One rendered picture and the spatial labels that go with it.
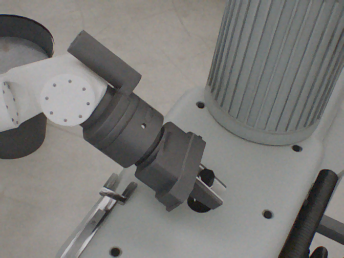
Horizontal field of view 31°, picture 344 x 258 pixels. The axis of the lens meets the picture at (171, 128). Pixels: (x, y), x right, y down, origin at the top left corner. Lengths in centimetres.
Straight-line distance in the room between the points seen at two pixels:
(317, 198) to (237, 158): 18
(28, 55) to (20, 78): 243
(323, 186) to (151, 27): 338
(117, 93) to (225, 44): 23
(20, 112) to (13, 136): 246
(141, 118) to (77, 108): 9
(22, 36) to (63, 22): 100
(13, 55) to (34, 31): 17
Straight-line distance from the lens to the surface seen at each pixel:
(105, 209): 86
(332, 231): 128
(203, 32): 443
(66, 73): 75
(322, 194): 108
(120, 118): 78
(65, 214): 321
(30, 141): 339
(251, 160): 97
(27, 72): 85
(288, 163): 99
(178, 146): 84
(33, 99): 86
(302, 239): 101
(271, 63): 90
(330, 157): 151
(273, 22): 87
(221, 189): 89
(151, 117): 80
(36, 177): 336
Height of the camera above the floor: 259
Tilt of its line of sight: 45 degrees down
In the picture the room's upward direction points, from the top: 11 degrees clockwise
